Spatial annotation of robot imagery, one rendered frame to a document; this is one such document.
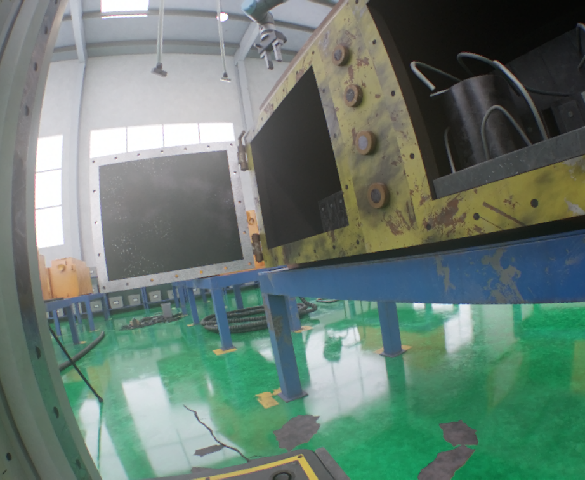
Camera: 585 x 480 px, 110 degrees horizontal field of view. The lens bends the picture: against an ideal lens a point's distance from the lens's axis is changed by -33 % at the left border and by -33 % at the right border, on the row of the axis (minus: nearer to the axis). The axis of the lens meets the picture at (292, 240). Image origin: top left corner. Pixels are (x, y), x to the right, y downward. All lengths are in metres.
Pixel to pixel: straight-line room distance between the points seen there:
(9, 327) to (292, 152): 1.26
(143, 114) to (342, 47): 10.39
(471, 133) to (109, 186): 1.23
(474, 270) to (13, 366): 0.61
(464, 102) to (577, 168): 0.26
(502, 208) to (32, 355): 0.58
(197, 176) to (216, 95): 10.48
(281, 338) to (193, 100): 10.51
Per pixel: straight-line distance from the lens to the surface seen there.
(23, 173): 0.36
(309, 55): 0.90
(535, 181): 0.45
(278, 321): 1.42
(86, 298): 5.78
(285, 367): 1.48
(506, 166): 0.48
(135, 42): 11.97
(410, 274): 0.64
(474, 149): 0.58
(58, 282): 6.16
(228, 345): 2.69
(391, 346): 1.84
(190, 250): 1.23
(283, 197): 1.28
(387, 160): 0.61
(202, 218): 1.25
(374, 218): 0.65
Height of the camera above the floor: 0.67
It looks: 3 degrees up
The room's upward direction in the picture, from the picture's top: 10 degrees counter-clockwise
